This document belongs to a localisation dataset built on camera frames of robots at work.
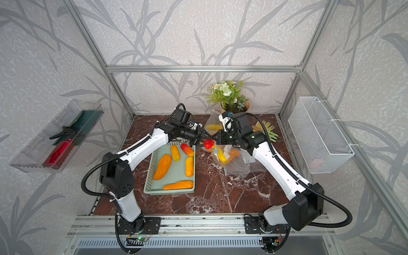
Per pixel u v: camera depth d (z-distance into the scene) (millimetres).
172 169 918
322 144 611
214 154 786
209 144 737
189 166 887
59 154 586
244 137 560
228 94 910
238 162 893
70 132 657
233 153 927
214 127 1027
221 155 804
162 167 883
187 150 980
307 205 390
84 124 670
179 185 807
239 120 562
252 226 729
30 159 578
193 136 718
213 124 1054
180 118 670
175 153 961
